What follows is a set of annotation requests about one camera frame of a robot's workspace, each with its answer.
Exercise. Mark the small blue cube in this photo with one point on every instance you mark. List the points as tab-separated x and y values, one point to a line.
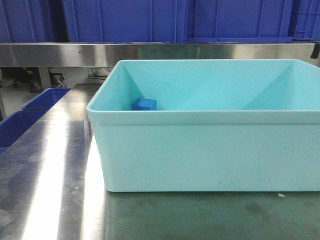
144	104

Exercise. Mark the light teal plastic bin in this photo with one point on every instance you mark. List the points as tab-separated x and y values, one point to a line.
245	125

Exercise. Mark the blue crate upper right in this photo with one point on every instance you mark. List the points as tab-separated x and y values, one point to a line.
243	21

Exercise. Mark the blue crate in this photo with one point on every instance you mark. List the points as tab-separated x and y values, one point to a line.
243	21
126	21
28	21

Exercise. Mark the blue bin far left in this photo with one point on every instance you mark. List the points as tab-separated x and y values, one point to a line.
46	99

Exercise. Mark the blue bin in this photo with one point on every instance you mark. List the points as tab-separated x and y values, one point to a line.
46	99
15	125

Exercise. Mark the blue crate upper middle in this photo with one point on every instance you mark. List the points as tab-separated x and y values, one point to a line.
126	21

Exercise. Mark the blue bin near left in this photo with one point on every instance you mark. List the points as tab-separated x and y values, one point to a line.
15	125

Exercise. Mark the blue crate upper left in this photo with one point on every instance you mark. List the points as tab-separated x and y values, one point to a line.
28	21

